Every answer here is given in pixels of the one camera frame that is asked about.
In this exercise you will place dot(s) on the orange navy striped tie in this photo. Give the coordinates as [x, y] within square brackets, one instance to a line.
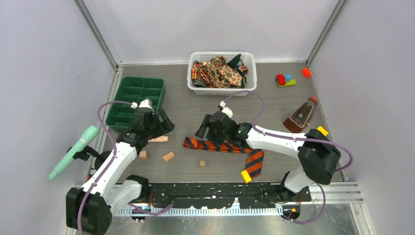
[254, 161]

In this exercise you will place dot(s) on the mint green microphone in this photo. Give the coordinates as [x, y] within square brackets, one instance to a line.
[88, 135]

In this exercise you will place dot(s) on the red toy brick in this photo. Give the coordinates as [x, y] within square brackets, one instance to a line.
[306, 72]

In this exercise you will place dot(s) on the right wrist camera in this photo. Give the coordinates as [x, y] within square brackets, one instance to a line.
[224, 109]

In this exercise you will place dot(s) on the white plastic basket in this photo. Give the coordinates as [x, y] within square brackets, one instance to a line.
[204, 56]

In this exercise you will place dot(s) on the small wooden cube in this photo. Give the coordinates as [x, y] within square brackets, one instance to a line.
[143, 155]

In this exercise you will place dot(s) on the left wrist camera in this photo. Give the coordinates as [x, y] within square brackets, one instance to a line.
[146, 103]

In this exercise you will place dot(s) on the yellow toy brick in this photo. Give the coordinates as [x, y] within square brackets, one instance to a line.
[246, 177]
[323, 130]

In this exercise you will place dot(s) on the brown wooden metronome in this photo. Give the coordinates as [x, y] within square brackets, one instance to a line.
[301, 117]

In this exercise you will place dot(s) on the small wooden block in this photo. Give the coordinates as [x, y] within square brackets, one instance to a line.
[168, 156]

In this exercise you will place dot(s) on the green compartment tray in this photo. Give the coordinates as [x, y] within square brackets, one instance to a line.
[134, 89]

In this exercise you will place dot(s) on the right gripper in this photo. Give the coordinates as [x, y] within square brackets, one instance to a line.
[205, 124]

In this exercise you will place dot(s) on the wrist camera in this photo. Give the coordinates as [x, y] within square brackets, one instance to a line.
[146, 103]
[224, 109]

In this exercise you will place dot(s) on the floral patterned tie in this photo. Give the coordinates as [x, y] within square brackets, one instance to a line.
[216, 74]

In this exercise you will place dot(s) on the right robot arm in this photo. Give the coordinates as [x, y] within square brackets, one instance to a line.
[318, 157]

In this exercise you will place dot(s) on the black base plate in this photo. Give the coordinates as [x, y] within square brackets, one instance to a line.
[219, 195]

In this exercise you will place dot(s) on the stacked lego bricks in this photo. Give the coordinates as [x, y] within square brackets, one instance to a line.
[284, 80]

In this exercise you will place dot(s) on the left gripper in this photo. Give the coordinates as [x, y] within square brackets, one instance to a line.
[164, 127]

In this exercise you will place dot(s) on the dark green tie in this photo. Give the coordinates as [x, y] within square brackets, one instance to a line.
[234, 62]

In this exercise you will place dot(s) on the black microphone stand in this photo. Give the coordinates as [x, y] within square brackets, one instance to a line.
[88, 152]

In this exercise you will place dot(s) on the wooden cylinder peg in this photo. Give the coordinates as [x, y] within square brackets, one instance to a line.
[160, 139]

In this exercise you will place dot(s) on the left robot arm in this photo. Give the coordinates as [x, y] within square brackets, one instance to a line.
[90, 208]

